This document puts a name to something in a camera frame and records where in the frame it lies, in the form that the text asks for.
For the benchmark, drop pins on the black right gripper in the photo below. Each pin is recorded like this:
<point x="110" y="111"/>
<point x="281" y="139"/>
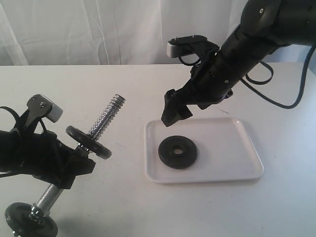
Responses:
<point x="211" y="82"/>

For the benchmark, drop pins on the chrome dumbbell bar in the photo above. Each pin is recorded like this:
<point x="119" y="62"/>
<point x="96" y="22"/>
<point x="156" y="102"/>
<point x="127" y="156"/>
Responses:
<point x="52" y="193"/>

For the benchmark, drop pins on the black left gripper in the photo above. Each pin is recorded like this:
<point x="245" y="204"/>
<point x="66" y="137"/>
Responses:
<point x="53" y="162"/>

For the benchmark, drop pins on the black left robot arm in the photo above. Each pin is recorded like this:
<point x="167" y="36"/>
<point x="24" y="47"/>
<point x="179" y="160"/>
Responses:
<point x="15" y="155"/>

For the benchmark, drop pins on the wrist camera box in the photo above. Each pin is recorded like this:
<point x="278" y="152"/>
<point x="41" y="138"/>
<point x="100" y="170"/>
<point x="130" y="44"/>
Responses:
<point x="41" y="107"/>
<point x="183" y="46"/>

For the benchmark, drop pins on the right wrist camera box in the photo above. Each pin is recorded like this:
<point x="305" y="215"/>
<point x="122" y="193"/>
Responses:
<point x="183" y="46"/>

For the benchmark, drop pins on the black plate bar end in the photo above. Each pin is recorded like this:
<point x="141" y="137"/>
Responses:
<point x="27" y="221"/>
<point x="88" y="142"/>

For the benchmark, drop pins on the black weight plate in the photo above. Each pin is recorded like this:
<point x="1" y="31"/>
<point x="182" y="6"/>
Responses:
<point x="178" y="152"/>

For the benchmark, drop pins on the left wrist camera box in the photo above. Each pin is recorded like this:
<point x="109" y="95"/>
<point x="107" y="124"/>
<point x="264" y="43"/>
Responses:
<point x="41" y="107"/>

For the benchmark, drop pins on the white curtain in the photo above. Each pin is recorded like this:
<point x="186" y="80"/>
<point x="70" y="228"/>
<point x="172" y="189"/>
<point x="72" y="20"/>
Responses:
<point x="107" y="32"/>

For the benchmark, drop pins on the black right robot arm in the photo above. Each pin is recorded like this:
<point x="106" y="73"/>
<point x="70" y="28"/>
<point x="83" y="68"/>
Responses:
<point x="265" y="26"/>

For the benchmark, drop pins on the white plastic tray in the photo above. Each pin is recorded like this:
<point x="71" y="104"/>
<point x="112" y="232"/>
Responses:
<point x="225" y="152"/>

